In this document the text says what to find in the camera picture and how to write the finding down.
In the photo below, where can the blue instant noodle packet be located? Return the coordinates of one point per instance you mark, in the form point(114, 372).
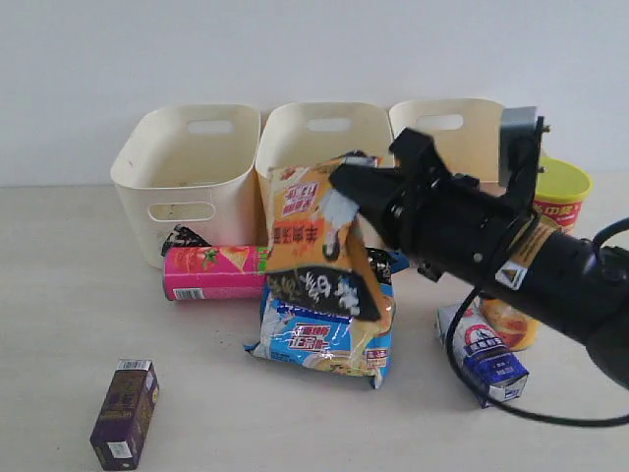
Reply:
point(319, 341)

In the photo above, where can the yellow Lays chips can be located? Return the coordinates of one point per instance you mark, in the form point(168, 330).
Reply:
point(561, 190)

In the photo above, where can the white blue milk carton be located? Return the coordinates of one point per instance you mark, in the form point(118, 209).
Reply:
point(485, 359)

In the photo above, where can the pink Lays chips can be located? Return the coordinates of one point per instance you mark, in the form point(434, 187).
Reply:
point(214, 272)

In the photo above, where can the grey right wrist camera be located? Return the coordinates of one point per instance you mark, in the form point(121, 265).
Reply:
point(517, 126)

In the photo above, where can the cream plastic bin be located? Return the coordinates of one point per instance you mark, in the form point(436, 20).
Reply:
point(471, 135)
point(191, 165)
point(307, 133)

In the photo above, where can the cream left plastic bin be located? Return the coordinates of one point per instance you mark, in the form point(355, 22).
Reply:
point(191, 165)

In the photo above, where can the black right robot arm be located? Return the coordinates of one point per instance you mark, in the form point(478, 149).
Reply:
point(578, 287)

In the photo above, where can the purple drink carton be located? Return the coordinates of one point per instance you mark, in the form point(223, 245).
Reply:
point(122, 424)

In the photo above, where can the cream middle plastic bin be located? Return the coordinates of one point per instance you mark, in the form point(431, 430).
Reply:
point(307, 133)

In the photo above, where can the orange instant noodle packet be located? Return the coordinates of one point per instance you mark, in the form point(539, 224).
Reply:
point(318, 258)

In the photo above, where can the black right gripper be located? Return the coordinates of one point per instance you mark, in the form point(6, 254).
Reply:
point(442, 223)

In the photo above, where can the cream right plastic bin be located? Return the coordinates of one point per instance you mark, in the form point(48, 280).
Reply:
point(471, 135)

